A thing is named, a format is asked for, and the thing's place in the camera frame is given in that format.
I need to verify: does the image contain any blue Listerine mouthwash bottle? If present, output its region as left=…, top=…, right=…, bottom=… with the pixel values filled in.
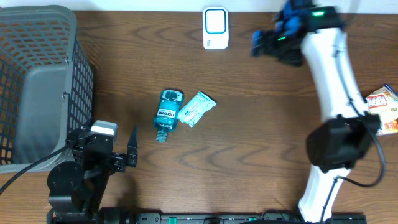
left=154, top=89, right=184, bottom=143

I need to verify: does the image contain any teal wet wipes pack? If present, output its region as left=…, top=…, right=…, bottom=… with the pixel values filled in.
left=178, top=91, right=216, bottom=128

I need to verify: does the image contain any yellow snack bag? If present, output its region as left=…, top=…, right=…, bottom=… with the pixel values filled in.
left=366, top=84, right=397, bottom=136

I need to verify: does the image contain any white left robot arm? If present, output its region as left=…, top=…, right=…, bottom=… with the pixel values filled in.
left=47, top=126, right=138, bottom=224

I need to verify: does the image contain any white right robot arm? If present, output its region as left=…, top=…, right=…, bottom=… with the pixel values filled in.
left=251, top=1, right=381, bottom=223

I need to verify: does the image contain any white barcode scanner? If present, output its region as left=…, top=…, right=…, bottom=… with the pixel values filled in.
left=202, top=7, right=229, bottom=50

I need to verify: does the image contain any grey plastic shopping basket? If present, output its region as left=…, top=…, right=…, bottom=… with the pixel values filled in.
left=1, top=5, right=94, bottom=174

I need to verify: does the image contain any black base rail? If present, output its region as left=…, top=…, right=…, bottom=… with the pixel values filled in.
left=99, top=207, right=368, bottom=224

